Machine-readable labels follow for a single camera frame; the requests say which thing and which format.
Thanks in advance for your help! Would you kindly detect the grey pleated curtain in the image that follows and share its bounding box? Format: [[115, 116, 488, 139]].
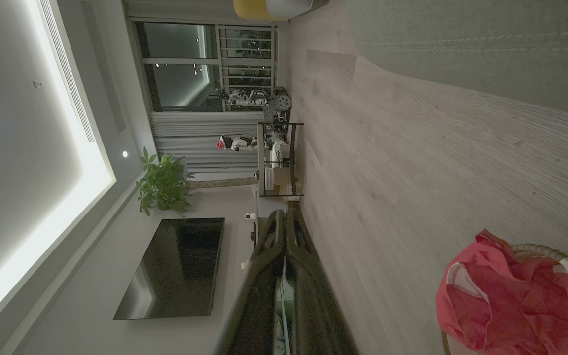
[[150, 111, 265, 174]]

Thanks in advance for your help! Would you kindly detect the black flat television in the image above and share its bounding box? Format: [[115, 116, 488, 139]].
[[113, 218, 225, 320]]

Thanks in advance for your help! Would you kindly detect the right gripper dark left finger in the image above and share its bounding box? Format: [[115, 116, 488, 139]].
[[215, 210, 286, 355]]

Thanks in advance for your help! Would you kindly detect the black frame shelf table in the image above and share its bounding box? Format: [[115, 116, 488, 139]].
[[257, 122, 305, 198]]

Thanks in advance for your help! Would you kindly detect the yellow and white seat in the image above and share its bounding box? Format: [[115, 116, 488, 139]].
[[233, 0, 315, 21]]

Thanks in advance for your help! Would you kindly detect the grey fabric sofa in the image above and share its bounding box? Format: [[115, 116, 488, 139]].
[[347, 0, 568, 119]]

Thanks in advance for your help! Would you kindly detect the white humanoid robot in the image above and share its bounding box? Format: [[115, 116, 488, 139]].
[[219, 87, 292, 112]]

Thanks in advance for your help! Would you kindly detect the white robot with red piece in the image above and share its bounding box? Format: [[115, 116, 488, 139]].
[[216, 133, 289, 154]]

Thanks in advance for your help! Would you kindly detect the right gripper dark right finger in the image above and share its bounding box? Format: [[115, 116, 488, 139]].
[[285, 207, 359, 355]]

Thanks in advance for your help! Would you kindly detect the green potted plant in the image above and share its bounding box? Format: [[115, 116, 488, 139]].
[[136, 147, 261, 216]]

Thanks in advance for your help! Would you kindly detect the large window with white frame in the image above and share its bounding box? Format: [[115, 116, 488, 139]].
[[134, 20, 279, 112]]

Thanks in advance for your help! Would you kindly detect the red shirt with white collar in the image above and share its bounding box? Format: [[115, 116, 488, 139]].
[[436, 229, 568, 355]]

